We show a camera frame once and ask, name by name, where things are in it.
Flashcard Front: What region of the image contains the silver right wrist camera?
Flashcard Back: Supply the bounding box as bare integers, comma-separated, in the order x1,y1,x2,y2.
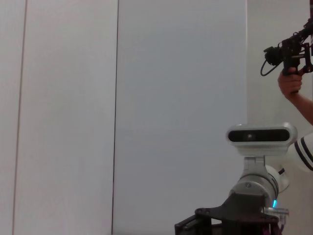
226,122,298,177

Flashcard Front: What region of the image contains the black handheld camera rig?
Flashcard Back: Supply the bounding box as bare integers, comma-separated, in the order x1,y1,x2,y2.
260,11,313,94

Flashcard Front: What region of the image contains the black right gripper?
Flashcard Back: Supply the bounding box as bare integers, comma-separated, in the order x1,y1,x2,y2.
175,192,279,235

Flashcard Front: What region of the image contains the person hand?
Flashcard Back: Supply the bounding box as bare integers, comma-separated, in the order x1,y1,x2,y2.
278,67,304,100

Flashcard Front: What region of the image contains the person forearm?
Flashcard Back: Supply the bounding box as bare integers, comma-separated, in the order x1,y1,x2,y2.
285,92,313,127

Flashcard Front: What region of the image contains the right gripper cable with plug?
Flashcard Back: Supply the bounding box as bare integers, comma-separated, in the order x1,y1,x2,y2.
265,207,291,235

